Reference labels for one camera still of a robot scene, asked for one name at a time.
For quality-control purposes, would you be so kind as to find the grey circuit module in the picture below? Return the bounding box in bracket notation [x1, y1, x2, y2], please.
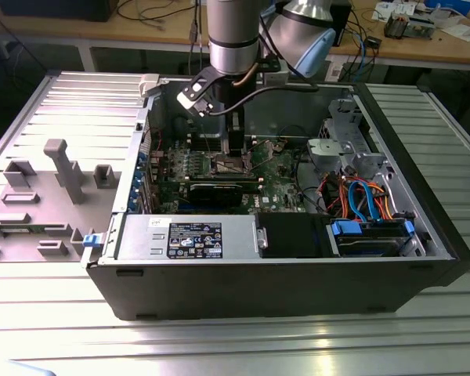
[407, 11, 436, 41]

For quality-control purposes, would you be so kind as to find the orange wire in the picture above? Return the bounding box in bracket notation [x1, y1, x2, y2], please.
[366, 178, 396, 221]
[334, 175, 352, 216]

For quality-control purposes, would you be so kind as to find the black PC case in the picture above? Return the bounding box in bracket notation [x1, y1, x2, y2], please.
[80, 71, 470, 322]

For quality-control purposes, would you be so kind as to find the metal heat sink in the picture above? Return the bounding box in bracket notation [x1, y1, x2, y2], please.
[382, 10, 411, 40]

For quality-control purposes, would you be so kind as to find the black upright box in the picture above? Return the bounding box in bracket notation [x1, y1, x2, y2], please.
[334, 0, 354, 48]

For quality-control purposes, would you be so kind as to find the blue flat wire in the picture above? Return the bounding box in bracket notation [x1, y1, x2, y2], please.
[360, 179, 381, 224]
[346, 178, 367, 220]

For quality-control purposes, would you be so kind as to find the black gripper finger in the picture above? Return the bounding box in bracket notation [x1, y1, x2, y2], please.
[225, 111, 247, 157]

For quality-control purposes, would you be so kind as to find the CPU socket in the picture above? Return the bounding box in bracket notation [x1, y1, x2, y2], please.
[205, 148, 258, 177]

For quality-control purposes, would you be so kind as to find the blue network cable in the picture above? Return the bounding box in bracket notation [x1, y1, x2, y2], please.
[352, 29, 369, 74]

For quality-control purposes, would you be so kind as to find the hanging usb cable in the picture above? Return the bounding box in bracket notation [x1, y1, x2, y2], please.
[197, 0, 205, 75]
[188, 0, 201, 44]

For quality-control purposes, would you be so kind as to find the thick black cable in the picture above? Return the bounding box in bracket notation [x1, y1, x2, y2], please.
[293, 146, 332, 215]

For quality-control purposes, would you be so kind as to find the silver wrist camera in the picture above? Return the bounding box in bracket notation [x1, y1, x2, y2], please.
[175, 66, 216, 118]

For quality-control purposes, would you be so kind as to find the green motherboard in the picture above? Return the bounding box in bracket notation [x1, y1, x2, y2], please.
[148, 135, 313, 215]

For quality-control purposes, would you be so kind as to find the black plastic box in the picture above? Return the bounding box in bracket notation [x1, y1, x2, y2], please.
[255, 213, 334, 259]

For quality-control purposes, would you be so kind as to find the wooden desk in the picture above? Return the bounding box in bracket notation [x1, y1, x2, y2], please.
[0, 0, 470, 75]

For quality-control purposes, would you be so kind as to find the white paper sheet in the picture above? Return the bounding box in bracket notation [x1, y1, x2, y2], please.
[440, 21, 470, 43]
[371, 1, 403, 21]

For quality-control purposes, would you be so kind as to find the red wire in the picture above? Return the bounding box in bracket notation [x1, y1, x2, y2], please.
[316, 172, 340, 204]

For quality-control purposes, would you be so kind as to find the large black box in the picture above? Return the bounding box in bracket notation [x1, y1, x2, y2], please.
[0, 0, 117, 24]

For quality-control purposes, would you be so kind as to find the pale blue teach pendant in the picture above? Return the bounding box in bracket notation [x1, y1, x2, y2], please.
[7, 359, 58, 376]

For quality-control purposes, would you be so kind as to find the black graphics card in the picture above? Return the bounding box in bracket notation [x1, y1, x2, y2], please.
[186, 180, 244, 209]

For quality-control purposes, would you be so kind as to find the blue disk carrier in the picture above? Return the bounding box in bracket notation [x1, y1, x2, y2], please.
[328, 219, 417, 258]

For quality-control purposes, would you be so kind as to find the pale grey case latch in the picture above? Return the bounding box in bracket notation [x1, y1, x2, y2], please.
[138, 73, 161, 99]

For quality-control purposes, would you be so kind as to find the black camera cable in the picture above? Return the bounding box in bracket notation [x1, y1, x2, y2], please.
[209, 84, 320, 117]

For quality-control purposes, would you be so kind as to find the grey parts rack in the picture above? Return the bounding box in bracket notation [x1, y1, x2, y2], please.
[0, 138, 123, 263]

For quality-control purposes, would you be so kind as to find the black hard disk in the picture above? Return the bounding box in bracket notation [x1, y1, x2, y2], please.
[335, 230, 403, 259]

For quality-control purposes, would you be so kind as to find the metal disk bay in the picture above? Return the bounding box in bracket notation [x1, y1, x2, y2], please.
[305, 97, 399, 187]

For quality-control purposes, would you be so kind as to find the silver power supply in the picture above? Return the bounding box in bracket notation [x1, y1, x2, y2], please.
[116, 213, 259, 262]

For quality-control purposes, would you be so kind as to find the small black adapter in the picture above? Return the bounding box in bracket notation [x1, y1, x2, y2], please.
[363, 34, 384, 51]

